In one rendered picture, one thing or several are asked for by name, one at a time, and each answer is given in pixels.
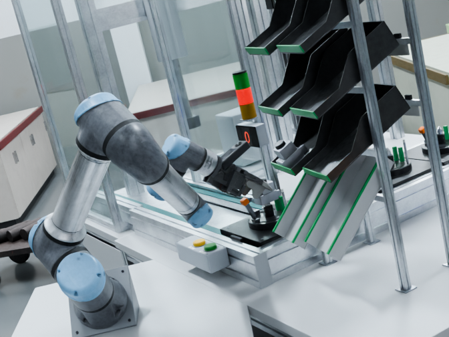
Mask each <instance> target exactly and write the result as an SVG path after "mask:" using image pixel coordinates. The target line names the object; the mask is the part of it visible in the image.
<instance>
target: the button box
mask: <svg viewBox="0 0 449 337"><path fill-rule="evenodd" d="M197 239H202V238H200V237H197V236H195V235H192V236H190V237H187V238H185V239H182V240H180V241H177V242H176V248H177V252H178V256H179V259H180V260H182V261H185V262H186V263H189V264H191V265H193V266H196V267H198V268H200V269H203V270H205V271H207V272H209V273H214V272H216V271H218V270H220V269H223V268H225V267H228V266H229V265H230V261H229V256H228V253H227V249H226V247H224V246H222V245H219V244H217V248H216V249H213V250H211V251H205V250H204V246H205V245H206V244H208V243H213V242H211V241H208V240H205V241H206V243H205V244H204V245H201V246H198V247H195V246H193V241H195V240H197Z"/></svg>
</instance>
